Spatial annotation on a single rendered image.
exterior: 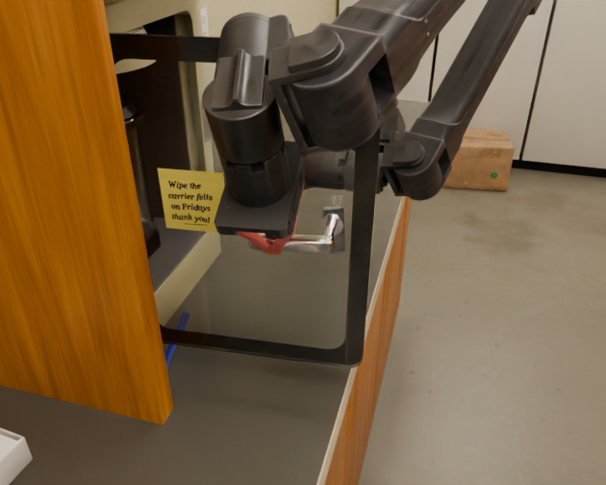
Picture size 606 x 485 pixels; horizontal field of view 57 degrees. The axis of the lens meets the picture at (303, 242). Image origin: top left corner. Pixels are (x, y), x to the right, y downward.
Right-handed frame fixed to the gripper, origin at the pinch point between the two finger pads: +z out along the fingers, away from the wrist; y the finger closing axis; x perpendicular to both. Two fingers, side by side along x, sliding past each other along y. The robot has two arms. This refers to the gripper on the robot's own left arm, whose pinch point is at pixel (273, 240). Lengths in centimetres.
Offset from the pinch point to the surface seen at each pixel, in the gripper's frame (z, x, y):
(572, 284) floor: 185, 94, -113
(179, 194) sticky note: -0.3, -11.8, -4.9
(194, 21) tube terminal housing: -0.4, -19.0, -37.1
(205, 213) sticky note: 1.6, -9.0, -4.0
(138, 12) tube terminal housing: -9.6, -20.3, -25.1
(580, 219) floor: 212, 112, -173
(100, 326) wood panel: 8.2, -19.9, 8.3
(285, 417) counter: 23.3, 0.4, 11.3
